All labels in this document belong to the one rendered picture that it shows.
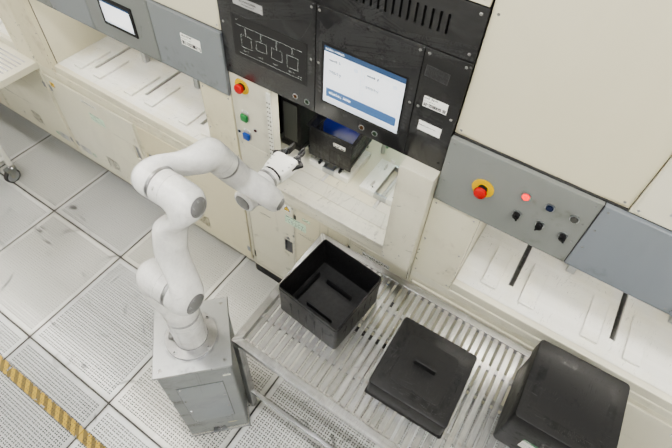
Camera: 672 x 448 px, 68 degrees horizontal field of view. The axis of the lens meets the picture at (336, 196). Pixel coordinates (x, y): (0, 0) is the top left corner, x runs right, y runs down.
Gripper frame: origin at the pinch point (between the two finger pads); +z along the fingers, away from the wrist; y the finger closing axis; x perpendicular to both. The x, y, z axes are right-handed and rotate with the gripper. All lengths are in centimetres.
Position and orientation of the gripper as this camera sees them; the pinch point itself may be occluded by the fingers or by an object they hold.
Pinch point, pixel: (296, 150)
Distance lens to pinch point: 190.3
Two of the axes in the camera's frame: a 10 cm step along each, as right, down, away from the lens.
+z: 5.5, -6.3, 5.6
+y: 8.4, 4.5, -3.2
